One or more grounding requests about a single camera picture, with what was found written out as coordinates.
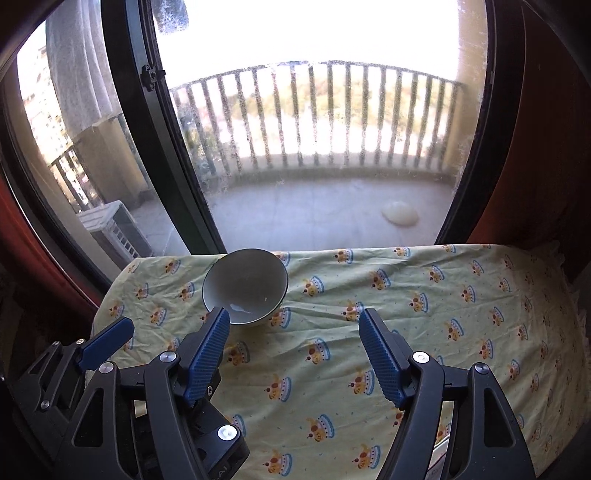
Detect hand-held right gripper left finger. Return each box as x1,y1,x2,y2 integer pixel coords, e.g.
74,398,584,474
60,307,232,480

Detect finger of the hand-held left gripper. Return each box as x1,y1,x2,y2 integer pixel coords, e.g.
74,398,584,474
18,318,136,411
196,373,250,462

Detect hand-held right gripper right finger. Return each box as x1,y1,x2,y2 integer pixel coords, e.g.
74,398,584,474
359,308,539,480

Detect large white patterned bowl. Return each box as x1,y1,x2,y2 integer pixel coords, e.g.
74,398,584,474
202,248,290,328

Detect yellow printed tablecloth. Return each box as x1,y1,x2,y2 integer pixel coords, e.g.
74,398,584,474
90,242,583,480

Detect red curtain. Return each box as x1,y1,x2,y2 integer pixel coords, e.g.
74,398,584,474
0,175,100,324
466,0,591,259

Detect outdoor air conditioner unit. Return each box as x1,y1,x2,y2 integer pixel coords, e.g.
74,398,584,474
78,200,154,259

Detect pale bag on balcony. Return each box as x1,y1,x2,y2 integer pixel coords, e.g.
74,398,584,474
381,200,421,229

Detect balcony railing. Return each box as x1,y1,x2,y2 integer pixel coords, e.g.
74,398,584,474
48,60,465,208

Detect black window latch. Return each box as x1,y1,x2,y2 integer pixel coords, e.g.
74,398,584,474
140,65,166,89

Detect black window frame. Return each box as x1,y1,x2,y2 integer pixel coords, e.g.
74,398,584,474
0,0,527,296

